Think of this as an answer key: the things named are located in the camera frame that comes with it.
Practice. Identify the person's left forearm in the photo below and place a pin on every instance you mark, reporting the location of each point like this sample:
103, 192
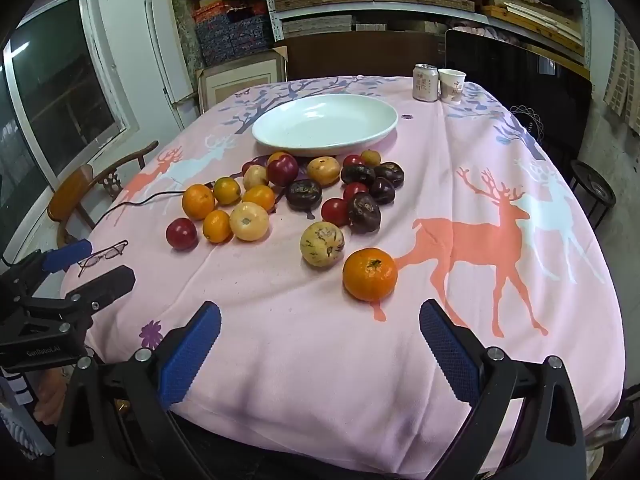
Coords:
20, 430

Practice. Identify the large orange mandarin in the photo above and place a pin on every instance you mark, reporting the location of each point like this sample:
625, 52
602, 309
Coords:
370, 274

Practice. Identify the dark red plum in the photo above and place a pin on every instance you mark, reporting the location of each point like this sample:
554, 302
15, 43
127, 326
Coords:
283, 170

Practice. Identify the pink deer print tablecloth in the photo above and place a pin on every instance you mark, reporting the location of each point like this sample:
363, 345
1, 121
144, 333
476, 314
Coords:
310, 360

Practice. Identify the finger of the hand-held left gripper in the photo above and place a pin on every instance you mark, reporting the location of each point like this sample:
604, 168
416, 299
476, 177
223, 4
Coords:
67, 254
107, 285

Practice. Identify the pink drink can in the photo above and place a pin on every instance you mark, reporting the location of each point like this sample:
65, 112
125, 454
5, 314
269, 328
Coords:
425, 85

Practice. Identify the black round stool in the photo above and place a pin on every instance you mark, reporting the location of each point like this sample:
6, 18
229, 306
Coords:
592, 185

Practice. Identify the white metal shelf rack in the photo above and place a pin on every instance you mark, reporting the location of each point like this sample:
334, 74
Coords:
380, 14

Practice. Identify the clear bottle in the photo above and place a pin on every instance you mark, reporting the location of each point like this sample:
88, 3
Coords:
607, 432

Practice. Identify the beige grid wall hanging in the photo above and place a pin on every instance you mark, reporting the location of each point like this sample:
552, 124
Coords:
625, 85

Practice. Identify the grey woven box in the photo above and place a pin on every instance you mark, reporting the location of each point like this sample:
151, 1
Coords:
315, 25

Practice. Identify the framed picture in cardboard box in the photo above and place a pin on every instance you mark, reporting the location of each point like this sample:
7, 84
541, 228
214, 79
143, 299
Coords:
240, 82

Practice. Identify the white board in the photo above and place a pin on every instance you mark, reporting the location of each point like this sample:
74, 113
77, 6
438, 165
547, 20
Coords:
167, 50

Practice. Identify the dark purple fruit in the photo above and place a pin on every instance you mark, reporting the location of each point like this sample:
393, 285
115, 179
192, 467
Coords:
357, 174
390, 174
303, 195
382, 190
364, 212

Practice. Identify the dark brown wooden panel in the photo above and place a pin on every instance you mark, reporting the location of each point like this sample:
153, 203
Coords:
350, 55

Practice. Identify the small orange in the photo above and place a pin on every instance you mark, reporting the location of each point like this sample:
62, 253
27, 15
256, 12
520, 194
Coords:
217, 226
198, 202
258, 196
276, 156

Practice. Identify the small yellow fruit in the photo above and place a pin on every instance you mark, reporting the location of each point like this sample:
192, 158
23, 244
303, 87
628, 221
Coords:
370, 158

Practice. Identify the person's left hand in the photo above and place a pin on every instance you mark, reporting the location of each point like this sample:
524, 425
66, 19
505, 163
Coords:
50, 400

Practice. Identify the black panel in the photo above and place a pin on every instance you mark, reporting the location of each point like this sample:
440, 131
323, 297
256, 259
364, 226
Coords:
500, 65

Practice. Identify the stack of pale wooden frames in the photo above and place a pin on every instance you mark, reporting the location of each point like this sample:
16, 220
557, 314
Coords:
535, 15

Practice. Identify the white oval plate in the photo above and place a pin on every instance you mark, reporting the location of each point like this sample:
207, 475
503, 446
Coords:
325, 120

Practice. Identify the dark window with white frame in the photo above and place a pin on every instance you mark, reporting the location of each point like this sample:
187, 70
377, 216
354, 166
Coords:
60, 75

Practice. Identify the pale yellow round fruit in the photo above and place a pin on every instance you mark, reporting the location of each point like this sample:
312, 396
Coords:
249, 221
255, 177

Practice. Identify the eyeglasses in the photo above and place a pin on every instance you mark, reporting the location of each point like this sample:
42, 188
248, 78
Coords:
94, 261

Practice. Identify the speckled grey board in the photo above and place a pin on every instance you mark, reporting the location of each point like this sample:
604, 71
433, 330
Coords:
187, 35

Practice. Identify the stack of blue patterned boxes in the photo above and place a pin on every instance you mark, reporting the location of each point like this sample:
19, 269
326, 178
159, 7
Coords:
227, 30

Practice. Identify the wooden chair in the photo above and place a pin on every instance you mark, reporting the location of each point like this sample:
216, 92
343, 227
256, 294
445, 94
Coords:
75, 195

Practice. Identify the yellow striped pepino melon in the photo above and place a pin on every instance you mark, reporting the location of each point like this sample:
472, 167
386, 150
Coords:
322, 244

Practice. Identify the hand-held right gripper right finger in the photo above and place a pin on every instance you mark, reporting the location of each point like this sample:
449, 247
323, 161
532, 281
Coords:
450, 355

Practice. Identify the yellow orange citrus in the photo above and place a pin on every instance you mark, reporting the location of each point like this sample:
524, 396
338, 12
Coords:
227, 191

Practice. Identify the white paper cup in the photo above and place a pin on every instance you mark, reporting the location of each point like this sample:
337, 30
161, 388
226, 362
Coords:
451, 87

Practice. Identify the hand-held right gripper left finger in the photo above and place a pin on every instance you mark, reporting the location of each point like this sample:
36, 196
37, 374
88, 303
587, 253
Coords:
190, 355

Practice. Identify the golden yellow round fruit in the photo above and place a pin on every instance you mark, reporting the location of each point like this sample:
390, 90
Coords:
323, 170

